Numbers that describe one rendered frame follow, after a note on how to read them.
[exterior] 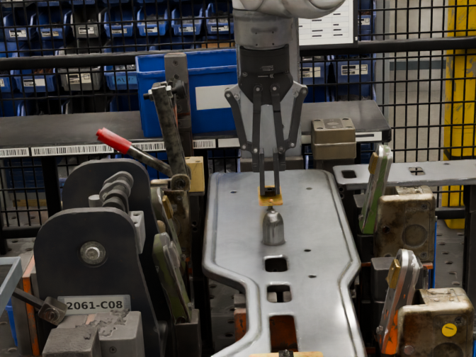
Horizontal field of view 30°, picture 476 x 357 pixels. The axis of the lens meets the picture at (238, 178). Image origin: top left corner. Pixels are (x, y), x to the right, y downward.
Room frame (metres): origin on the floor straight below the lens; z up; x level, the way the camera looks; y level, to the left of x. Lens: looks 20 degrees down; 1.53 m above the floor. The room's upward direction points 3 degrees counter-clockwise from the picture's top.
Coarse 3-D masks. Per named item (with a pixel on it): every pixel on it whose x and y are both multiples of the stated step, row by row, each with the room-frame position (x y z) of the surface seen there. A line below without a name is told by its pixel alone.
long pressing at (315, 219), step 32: (224, 192) 1.42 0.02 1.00; (256, 192) 1.41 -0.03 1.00; (288, 192) 1.41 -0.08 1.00; (320, 192) 1.40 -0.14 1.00; (224, 224) 1.28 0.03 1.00; (256, 224) 1.27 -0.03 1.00; (288, 224) 1.27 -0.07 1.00; (320, 224) 1.26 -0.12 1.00; (224, 256) 1.16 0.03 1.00; (256, 256) 1.15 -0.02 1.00; (288, 256) 1.15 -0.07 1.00; (320, 256) 1.14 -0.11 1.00; (352, 256) 1.14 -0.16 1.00; (256, 288) 1.05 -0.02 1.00; (320, 288) 1.04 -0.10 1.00; (256, 320) 0.96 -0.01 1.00; (320, 320) 0.96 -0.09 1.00; (352, 320) 0.96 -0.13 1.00; (224, 352) 0.89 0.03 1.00; (256, 352) 0.89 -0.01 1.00; (352, 352) 0.88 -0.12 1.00
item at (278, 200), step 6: (258, 186) 1.37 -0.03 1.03; (270, 186) 1.37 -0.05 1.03; (258, 192) 1.34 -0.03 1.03; (270, 192) 1.32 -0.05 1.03; (264, 198) 1.31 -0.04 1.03; (270, 198) 1.31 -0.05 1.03; (276, 198) 1.31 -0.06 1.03; (282, 198) 1.31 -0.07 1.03; (264, 204) 1.29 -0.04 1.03; (270, 204) 1.29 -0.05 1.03; (276, 204) 1.29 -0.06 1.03; (282, 204) 1.29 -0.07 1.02
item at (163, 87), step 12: (156, 84) 1.33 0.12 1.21; (180, 84) 1.32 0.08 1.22; (144, 96) 1.33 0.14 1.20; (156, 96) 1.32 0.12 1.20; (168, 96) 1.34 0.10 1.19; (180, 96) 1.32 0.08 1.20; (156, 108) 1.32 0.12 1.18; (168, 108) 1.32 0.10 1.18; (168, 120) 1.32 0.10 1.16; (168, 132) 1.32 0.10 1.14; (168, 144) 1.32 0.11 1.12; (180, 144) 1.34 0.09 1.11; (168, 156) 1.32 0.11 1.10; (180, 156) 1.32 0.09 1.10; (180, 168) 1.32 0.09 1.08
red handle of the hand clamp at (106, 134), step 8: (104, 128) 1.33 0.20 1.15; (104, 136) 1.32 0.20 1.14; (112, 136) 1.33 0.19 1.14; (112, 144) 1.32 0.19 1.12; (120, 144) 1.32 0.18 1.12; (128, 144) 1.33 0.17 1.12; (128, 152) 1.33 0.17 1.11; (136, 152) 1.33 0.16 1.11; (144, 152) 1.34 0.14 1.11; (144, 160) 1.33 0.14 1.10; (152, 160) 1.33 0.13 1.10; (160, 160) 1.34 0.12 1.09; (160, 168) 1.33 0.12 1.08; (168, 168) 1.33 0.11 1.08
